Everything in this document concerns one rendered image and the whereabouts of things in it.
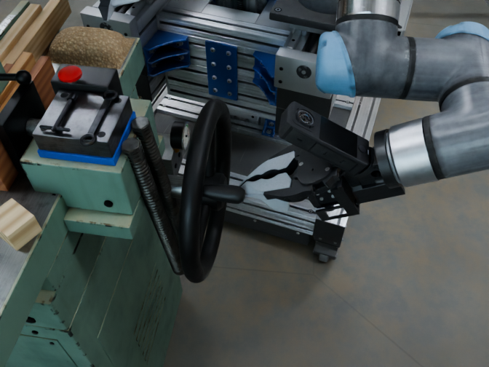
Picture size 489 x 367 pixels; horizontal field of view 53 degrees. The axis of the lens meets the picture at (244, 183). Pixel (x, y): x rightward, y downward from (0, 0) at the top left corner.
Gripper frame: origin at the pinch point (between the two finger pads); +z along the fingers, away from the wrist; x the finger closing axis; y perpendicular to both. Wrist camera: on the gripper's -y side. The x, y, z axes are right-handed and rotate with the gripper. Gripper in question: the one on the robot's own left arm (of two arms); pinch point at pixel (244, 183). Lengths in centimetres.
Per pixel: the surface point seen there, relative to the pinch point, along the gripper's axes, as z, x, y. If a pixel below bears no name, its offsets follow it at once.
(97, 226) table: 18.0, -7.9, -7.0
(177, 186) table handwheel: 13.4, 3.7, 0.6
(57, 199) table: 20.6, -6.7, -12.6
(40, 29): 32.2, 25.6, -23.1
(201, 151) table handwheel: 2.5, 0.8, -7.1
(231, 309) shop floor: 53, 21, 74
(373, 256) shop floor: 15, 47, 97
